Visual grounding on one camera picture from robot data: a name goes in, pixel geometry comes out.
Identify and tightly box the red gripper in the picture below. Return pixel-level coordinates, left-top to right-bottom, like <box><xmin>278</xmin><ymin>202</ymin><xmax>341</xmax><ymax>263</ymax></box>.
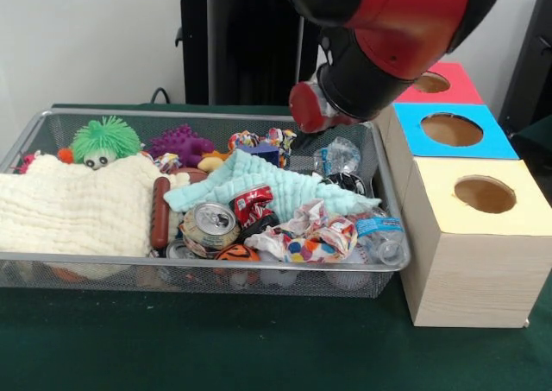
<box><xmin>288</xmin><ymin>81</ymin><xmax>342</xmax><ymax>149</ymax></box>

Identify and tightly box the mint green cloth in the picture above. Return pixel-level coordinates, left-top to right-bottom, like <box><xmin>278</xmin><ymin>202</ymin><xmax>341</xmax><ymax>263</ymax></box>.
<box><xmin>163</xmin><ymin>148</ymin><xmax>383</xmax><ymax>219</ymax></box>

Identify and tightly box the wooden box with three holes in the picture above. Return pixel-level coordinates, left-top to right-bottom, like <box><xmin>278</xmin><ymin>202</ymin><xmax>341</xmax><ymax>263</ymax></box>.
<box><xmin>374</xmin><ymin>61</ymin><xmax>552</xmax><ymax>328</ymax></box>

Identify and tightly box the shallow mesh bin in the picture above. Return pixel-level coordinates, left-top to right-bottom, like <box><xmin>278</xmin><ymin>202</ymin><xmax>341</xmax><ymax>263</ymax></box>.
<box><xmin>0</xmin><ymin>108</ymin><xmax>411</xmax><ymax>300</ymax></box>

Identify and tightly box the clear crushed plastic bottle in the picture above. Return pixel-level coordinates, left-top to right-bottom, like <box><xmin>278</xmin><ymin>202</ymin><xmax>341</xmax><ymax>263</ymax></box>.
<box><xmin>312</xmin><ymin>136</ymin><xmax>362</xmax><ymax>177</ymax></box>

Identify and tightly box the blue toy block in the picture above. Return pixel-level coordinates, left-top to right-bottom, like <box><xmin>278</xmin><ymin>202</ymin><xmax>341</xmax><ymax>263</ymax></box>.
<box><xmin>248</xmin><ymin>143</ymin><xmax>281</xmax><ymax>166</ymax></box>

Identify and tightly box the crushed black can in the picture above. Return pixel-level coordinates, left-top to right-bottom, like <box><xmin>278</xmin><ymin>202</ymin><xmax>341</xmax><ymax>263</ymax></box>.
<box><xmin>321</xmin><ymin>173</ymin><xmax>367</xmax><ymax>196</ymax></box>

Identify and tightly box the crushed red cola can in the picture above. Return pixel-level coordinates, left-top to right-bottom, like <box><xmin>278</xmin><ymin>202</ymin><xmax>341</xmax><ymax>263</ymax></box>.
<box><xmin>228</xmin><ymin>185</ymin><xmax>280</xmax><ymax>232</ymax></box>

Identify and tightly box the crumpled colourful dotted paper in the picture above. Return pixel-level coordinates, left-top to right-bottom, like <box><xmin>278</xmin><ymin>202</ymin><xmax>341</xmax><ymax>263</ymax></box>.
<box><xmin>243</xmin><ymin>199</ymin><xmax>359</xmax><ymax>265</ymax></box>

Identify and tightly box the brown toy football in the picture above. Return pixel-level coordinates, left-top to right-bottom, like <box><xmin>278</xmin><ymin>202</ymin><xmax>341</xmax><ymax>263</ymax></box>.
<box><xmin>170</xmin><ymin>167</ymin><xmax>208</xmax><ymax>185</ymax></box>

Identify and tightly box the purple spiky toy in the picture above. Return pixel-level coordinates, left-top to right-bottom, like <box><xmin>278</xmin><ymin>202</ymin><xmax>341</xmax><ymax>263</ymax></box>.
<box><xmin>146</xmin><ymin>124</ymin><xmax>216</xmax><ymax>167</ymax></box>

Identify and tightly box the crushed beige drink can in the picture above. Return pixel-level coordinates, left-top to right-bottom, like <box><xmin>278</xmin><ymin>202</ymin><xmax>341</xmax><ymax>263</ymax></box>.
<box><xmin>179</xmin><ymin>201</ymin><xmax>242</xmax><ymax>259</ymax></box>

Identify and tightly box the orange tiger-striped ball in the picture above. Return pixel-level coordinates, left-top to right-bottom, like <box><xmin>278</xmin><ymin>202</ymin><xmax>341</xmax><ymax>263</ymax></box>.
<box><xmin>214</xmin><ymin>243</ymin><xmax>261</xmax><ymax>262</ymax></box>

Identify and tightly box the brown toy hot dog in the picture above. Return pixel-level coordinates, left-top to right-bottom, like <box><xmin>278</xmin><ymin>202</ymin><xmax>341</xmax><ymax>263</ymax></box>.
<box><xmin>149</xmin><ymin>176</ymin><xmax>172</xmax><ymax>250</ymax></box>

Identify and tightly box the small silver can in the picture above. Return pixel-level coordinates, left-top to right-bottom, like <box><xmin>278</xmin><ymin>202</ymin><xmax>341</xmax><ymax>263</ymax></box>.
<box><xmin>165</xmin><ymin>238</ymin><xmax>195</xmax><ymax>261</ymax></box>

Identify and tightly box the green spiky puffer toy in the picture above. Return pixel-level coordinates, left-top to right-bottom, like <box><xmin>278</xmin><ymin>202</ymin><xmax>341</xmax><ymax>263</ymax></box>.
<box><xmin>71</xmin><ymin>115</ymin><xmax>143</xmax><ymax>171</ymax></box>

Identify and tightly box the cream knitted cloth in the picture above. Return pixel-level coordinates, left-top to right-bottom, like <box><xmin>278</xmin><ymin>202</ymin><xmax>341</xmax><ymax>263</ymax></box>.
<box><xmin>0</xmin><ymin>151</ymin><xmax>186</xmax><ymax>257</ymax></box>

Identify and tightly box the colourful knotted rope toy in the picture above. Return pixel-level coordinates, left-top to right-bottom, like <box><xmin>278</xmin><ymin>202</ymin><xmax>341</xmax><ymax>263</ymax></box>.
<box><xmin>227</xmin><ymin>127</ymin><xmax>298</xmax><ymax>167</ymax></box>

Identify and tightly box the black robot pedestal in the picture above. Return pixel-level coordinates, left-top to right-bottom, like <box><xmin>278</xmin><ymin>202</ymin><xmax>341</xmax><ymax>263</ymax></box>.
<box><xmin>174</xmin><ymin>0</ymin><xmax>320</xmax><ymax>106</ymax></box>

